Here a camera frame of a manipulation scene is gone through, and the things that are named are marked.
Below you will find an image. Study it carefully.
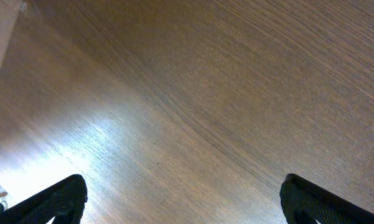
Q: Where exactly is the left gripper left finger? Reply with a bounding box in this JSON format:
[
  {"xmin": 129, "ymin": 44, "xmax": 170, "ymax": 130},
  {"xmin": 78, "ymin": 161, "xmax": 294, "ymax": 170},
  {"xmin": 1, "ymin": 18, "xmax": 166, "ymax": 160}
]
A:
[{"xmin": 0, "ymin": 174, "xmax": 88, "ymax": 224}]

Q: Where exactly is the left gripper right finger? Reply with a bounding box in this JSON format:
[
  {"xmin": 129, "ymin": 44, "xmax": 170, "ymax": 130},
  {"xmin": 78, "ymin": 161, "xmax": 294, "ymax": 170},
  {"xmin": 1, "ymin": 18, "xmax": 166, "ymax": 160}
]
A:
[{"xmin": 279, "ymin": 174, "xmax": 374, "ymax": 224}]

